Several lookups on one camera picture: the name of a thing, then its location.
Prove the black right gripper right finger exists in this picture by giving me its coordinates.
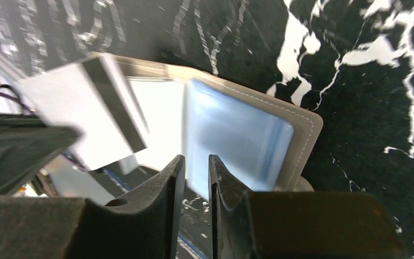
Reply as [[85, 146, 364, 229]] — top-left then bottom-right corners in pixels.
[[209, 155, 407, 258]]

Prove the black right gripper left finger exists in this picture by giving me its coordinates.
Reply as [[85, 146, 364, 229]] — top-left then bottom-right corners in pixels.
[[0, 155, 185, 258]]

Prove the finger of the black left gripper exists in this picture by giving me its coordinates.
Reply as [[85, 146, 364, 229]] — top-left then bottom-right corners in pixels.
[[0, 114, 80, 195]]

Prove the grey card holder wallet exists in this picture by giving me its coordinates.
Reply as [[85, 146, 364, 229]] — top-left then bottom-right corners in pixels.
[[85, 51, 325, 201]]

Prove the white magnetic stripe card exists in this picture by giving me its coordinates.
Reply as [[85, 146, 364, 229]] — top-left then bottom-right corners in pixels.
[[17, 53, 149, 171]]

